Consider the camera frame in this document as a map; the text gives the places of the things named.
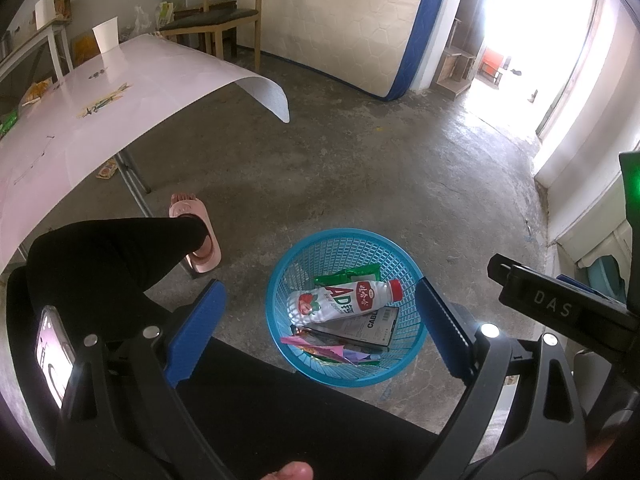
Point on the white desk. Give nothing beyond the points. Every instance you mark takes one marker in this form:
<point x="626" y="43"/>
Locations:
<point x="45" y="40"/>

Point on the white mattress with blue edge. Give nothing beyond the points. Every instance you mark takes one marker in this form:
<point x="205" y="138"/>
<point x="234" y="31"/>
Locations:
<point x="340" y="25"/>

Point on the white bottle with red cap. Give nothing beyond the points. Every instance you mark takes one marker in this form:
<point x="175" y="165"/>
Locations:
<point x="340" y="302"/>

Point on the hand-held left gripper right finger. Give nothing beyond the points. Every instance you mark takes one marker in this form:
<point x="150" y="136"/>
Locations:
<point x="445" y="330"/>

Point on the teal plastic tub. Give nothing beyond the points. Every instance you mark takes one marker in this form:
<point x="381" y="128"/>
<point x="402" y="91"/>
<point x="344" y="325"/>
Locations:
<point x="602" y="272"/>

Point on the clear plastic bag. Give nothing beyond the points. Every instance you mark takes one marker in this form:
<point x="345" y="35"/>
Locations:
<point x="155" y="15"/>

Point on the pink slipper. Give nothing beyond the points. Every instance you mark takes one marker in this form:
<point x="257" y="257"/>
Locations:
<point x="202" y="255"/>

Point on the black and grey box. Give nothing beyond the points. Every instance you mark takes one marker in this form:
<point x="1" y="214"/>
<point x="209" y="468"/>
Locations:
<point x="370" y="332"/>

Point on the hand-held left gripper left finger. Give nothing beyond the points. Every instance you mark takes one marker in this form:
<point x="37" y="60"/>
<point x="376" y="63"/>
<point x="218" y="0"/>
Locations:
<point x="195" y="330"/>

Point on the smartphone with lit screen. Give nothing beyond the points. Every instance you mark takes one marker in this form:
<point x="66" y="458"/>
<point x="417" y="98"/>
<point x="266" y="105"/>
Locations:
<point x="52" y="355"/>

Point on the open cardboard box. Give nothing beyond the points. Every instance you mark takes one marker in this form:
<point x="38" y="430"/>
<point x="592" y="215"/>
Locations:
<point x="57" y="7"/>

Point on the person's bare toe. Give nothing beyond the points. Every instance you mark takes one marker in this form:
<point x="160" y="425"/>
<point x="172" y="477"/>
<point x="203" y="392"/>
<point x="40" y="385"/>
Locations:
<point x="295" y="471"/>

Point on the green packet with barcode label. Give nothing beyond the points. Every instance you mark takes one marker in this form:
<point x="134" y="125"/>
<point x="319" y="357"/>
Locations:
<point x="350" y="275"/>

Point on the green snack packet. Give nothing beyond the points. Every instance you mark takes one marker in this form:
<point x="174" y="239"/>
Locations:
<point x="7" y="122"/>

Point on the snack packet on floor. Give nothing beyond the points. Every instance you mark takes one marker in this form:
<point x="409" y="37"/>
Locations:
<point x="107" y="167"/>

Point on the pink snack packet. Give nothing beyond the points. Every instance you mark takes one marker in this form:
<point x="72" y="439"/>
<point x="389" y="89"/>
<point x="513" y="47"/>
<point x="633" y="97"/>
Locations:
<point x="300" y="341"/>

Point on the yellow snack packet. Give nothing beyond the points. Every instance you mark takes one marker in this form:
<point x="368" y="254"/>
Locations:
<point x="37" y="92"/>

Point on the wooden chair with dark seat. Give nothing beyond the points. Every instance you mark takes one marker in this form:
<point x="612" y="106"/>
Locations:
<point x="220" y="15"/>

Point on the wooden shelf stand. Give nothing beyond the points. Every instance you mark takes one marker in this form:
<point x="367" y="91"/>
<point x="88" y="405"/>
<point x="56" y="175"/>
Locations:
<point x="457" y="60"/>

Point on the white paper cup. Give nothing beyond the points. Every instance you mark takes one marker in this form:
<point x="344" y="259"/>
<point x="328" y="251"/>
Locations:
<point x="106" y="37"/>

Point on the blue plastic basket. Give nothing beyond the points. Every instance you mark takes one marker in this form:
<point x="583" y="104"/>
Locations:
<point x="300" y="265"/>

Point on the metal table leg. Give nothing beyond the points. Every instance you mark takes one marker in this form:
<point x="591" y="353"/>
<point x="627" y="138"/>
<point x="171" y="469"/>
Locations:
<point x="135" y="180"/>

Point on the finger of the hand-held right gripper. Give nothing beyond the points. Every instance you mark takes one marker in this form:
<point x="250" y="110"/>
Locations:
<point x="575" y="281"/>

